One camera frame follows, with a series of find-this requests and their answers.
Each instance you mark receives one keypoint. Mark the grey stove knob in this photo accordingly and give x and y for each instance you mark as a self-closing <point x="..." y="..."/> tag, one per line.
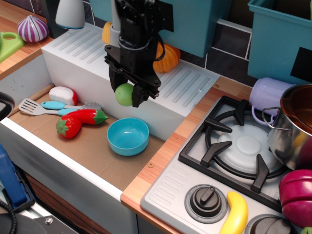
<point x="205" y="204"/>
<point x="269" y="224"/>

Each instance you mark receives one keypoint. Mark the steel cooking pot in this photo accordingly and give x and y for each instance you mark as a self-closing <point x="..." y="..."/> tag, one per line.
<point x="290" y="137"/>

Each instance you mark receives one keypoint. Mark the grey toy faucet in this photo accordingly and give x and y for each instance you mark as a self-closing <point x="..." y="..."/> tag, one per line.
<point x="115" y="27"/>

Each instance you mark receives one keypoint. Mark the yellow toy corn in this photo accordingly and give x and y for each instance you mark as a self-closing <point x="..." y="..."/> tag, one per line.
<point x="106" y="33"/>

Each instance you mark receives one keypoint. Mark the small green toy piece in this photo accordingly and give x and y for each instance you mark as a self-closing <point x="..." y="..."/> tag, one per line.
<point x="306" y="230"/>

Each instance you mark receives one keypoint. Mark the yellow toy banana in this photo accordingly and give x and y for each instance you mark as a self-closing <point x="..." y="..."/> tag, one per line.
<point x="238" y="216"/>

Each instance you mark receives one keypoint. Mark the green plastic cutting board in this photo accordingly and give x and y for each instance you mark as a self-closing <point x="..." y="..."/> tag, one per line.
<point x="10" y="42"/>

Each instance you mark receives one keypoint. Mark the black stove burner grate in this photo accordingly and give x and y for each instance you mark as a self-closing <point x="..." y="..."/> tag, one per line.
<point x="230" y="147"/>

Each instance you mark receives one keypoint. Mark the purple striped toy onion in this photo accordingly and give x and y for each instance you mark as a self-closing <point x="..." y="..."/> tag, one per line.
<point x="32" y="29"/>

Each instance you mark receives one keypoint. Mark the red toy chili pepper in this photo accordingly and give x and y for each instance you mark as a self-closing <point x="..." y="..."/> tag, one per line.
<point x="88" y="116"/>

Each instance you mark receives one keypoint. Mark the lilac plastic cup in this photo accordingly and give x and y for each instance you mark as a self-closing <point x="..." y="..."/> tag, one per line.
<point x="266" y="93"/>

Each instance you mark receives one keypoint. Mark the red toy strawberry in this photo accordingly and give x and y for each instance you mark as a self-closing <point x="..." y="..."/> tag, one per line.
<point x="68" y="126"/>

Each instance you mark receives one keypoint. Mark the grey toy stove top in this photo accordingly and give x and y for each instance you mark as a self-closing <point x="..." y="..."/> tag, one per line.
<point x="165" y="198"/>

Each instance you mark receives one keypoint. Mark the teal plastic bin right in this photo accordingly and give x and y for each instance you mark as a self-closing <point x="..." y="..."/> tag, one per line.
<point x="281" y="44"/>

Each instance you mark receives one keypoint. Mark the magenta toy fruit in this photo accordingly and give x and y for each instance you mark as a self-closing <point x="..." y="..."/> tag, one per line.
<point x="295" y="190"/>

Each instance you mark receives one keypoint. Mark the red white toy radish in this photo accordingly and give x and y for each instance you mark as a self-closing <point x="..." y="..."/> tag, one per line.
<point x="64" y="95"/>

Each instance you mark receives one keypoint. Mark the blue clamp tool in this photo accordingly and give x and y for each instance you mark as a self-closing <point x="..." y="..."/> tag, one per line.
<point x="16" y="191"/>

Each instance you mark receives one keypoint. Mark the white toy sink unit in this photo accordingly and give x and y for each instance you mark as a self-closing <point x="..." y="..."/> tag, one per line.
<point x="76" y="60"/>

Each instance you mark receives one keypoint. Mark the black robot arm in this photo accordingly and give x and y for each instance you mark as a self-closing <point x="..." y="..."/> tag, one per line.
<point x="141" y="21"/>

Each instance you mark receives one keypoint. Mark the grey slotted toy spatula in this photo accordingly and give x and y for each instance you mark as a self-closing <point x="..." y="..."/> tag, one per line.
<point x="33" y="108"/>

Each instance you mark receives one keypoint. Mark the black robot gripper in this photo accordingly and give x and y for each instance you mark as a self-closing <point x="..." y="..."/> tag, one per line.
<point x="134" y="65"/>

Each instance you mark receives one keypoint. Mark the orange toy pumpkin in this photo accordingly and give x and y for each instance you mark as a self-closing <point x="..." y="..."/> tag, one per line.
<point x="169" y="61"/>

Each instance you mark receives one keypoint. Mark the light blue plastic bowl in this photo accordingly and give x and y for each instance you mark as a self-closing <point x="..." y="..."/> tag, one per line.
<point x="128" y="136"/>

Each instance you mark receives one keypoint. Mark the white grey lamp shade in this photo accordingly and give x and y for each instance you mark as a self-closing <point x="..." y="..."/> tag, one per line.
<point x="70" y="14"/>

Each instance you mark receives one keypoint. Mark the brown cardboard sheet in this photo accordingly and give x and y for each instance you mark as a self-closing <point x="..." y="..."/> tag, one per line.
<point x="90" y="147"/>

